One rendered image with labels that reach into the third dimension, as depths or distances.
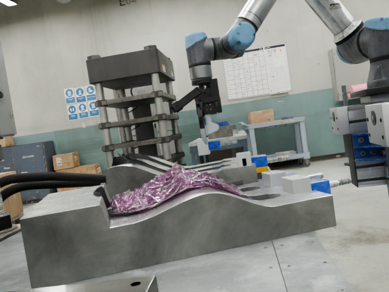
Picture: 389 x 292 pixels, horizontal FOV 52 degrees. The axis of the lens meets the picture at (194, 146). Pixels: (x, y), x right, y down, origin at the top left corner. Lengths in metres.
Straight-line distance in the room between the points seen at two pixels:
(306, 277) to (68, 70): 7.88
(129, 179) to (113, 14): 7.20
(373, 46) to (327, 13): 0.20
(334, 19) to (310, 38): 6.24
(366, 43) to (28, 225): 1.20
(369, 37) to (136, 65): 3.89
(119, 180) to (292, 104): 6.71
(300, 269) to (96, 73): 4.79
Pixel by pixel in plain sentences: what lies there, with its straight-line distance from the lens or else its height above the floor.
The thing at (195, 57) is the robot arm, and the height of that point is 1.22.
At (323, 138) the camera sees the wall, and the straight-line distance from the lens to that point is 7.71.
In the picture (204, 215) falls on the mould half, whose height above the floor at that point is 0.86.
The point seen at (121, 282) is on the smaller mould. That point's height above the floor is 0.87.
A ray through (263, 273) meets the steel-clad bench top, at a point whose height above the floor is 0.80.
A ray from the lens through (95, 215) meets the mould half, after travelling 0.63.
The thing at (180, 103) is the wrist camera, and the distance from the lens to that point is 1.31.
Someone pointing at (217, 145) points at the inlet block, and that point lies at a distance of 1.31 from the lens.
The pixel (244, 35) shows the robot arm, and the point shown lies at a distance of 1.22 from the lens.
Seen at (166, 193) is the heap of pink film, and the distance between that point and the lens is 0.69.
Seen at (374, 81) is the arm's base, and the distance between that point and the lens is 1.44.
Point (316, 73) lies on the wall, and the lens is 7.71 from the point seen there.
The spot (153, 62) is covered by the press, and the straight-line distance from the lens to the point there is 5.04.
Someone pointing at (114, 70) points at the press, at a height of 1.83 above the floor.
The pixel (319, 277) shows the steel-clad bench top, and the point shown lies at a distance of 0.54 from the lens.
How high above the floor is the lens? 1.01
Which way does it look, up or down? 3 degrees down
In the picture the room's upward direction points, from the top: 9 degrees counter-clockwise
